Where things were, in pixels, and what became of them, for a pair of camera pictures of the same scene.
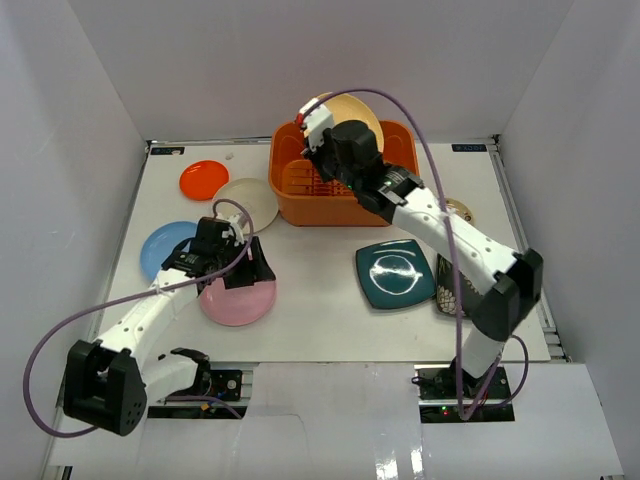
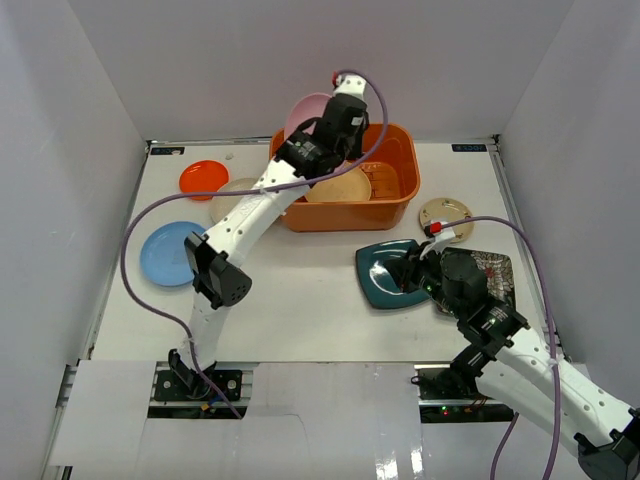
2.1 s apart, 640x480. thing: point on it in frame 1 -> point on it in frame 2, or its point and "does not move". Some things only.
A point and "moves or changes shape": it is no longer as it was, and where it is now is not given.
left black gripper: (245, 267) -> (357, 138)
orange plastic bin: (301, 193) does not move
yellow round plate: (345, 107) moves or changes shape
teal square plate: (395, 273) does not move
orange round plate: (200, 180) does not move
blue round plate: (161, 241) does not move
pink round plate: (238, 306) moves or changes shape
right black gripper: (316, 154) -> (398, 268)
